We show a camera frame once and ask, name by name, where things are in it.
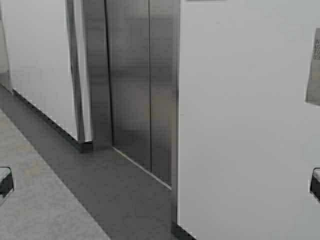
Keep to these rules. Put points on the elevator call button panel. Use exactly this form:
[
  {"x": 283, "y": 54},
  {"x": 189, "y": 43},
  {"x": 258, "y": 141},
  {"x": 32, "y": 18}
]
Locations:
[{"x": 313, "y": 85}]

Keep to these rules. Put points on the steel elevator door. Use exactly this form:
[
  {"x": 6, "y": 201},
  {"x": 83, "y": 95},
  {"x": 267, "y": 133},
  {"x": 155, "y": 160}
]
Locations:
[{"x": 132, "y": 48}]

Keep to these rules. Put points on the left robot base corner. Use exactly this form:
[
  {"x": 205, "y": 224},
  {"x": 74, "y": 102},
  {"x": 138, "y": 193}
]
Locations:
[{"x": 6, "y": 181}]

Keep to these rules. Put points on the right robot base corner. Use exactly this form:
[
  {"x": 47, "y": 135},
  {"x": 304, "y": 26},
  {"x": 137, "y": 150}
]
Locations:
[{"x": 315, "y": 183}]

